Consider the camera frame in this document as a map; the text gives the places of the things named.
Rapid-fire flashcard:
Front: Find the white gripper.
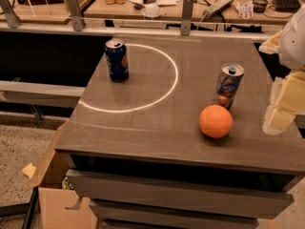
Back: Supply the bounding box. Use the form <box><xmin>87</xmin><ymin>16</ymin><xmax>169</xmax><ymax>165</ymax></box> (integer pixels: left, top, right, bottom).
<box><xmin>258</xmin><ymin>4</ymin><xmax>305</xmax><ymax>135</ymax></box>

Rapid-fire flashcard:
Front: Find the orange fruit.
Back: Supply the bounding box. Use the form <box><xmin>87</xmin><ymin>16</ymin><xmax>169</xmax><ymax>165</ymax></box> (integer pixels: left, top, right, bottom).
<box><xmin>199</xmin><ymin>105</ymin><xmax>233</xmax><ymax>138</ymax></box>

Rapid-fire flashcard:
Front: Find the silver energy drink can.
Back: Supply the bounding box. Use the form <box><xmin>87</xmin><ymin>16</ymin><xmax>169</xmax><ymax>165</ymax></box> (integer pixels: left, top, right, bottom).
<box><xmin>213</xmin><ymin>63</ymin><xmax>245</xmax><ymax>110</ymax></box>

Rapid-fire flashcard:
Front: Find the blue pepsi can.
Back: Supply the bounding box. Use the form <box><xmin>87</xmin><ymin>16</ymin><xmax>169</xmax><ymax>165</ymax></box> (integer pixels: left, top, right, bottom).
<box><xmin>105</xmin><ymin>38</ymin><xmax>129</xmax><ymax>82</ymax></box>

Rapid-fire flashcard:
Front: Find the dark mesh cup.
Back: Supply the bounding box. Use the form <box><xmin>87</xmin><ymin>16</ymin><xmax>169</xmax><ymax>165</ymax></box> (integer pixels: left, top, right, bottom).
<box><xmin>253</xmin><ymin>0</ymin><xmax>268</xmax><ymax>13</ymax></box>

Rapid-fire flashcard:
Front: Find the black keyboard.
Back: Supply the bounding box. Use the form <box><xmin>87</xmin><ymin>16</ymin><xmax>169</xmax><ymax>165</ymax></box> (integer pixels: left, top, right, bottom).
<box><xmin>273</xmin><ymin>0</ymin><xmax>300</xmax><ymax>12</ymax></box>

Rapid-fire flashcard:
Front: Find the white printed carton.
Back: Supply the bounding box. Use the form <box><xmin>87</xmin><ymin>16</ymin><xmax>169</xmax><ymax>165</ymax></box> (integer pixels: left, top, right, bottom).
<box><xmin>236</xmin><ymin>1</ymin><xmax>254</xmax><ymax>19</ymax></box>

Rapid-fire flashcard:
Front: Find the white power strip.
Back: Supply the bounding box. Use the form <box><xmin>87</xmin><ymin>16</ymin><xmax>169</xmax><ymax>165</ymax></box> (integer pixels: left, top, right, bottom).
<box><xmin>203</xmin><ymin>0</ymin><xmax>234</xmax><ymax>19</ymax></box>

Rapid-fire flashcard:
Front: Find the white bowl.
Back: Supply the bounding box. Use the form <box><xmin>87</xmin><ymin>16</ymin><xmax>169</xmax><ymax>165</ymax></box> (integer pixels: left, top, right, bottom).
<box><xmin>141</xmin><ymin>4</ymin><xmax>163</xmax><ymax>18</ymax></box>

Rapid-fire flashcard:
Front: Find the grey drawer cabinet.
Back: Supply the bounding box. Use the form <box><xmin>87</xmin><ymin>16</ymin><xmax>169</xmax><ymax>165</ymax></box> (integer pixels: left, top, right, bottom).
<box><xmin>55</xmin><ymin>35</ymin><xmax>305</xmax><ymax>229</ymax></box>

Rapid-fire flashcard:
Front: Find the brown cardboard box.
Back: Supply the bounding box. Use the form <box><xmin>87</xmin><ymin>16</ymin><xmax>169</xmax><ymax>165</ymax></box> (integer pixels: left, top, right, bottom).
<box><xmin>26</xmin><ymin>123</ymin><xmax>97</xmax><ymax>229</ymax></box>

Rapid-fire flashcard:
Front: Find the yellow foam scrap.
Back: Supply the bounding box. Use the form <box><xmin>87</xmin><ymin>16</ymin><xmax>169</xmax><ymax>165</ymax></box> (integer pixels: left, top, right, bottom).
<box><xmin>22</xmin><ymin>162</ymin><xmax>36</xmax><ymax>178</ymax></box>

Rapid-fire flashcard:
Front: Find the metal bracket middle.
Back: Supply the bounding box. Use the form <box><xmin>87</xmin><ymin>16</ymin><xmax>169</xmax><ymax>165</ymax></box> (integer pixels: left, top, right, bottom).
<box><xmin>67</xmin><ymin>0</ymin><xmax>85</xmax><ymax>31</ymax></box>

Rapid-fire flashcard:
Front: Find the metal bracket left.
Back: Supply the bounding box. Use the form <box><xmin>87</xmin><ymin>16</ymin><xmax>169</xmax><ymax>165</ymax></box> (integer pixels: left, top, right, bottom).
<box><xmin>0</xmin><ymin>0</ymin><xmax>21</xmax><ymax>29</ymax></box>

